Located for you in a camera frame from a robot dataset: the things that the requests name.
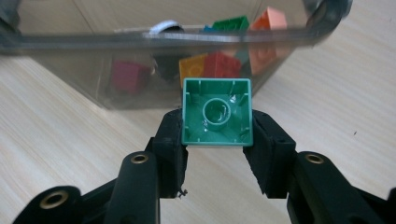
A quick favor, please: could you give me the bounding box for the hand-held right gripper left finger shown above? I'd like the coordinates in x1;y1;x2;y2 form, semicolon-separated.
152;108;190;199

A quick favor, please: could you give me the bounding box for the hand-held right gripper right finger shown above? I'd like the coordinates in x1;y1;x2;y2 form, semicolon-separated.
242;109;297;199

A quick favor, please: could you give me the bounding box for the teal building block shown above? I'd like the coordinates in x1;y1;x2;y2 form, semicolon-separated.
181;77;254;147

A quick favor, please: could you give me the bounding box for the black building block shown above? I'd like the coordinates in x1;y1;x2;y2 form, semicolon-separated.
155;57;181;82

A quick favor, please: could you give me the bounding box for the orange building block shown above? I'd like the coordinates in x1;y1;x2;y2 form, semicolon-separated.
178;52;209;88

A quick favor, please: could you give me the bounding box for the magenta building block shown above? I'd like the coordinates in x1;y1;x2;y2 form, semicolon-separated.
111;60;153;94

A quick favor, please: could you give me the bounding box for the pale grey-teal building block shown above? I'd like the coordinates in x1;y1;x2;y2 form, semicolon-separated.
234;49;250;66

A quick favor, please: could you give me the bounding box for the red building block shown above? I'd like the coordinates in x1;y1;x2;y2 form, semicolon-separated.
204;50;243;79

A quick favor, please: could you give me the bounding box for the transparent grey storage box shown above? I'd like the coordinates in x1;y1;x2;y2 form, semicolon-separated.
0;0;354;110

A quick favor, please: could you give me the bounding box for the pink building block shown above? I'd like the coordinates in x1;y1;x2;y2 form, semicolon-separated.
248;7;289;76

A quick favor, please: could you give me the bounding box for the green building block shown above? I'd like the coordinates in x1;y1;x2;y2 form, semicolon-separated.
212;15;250;32

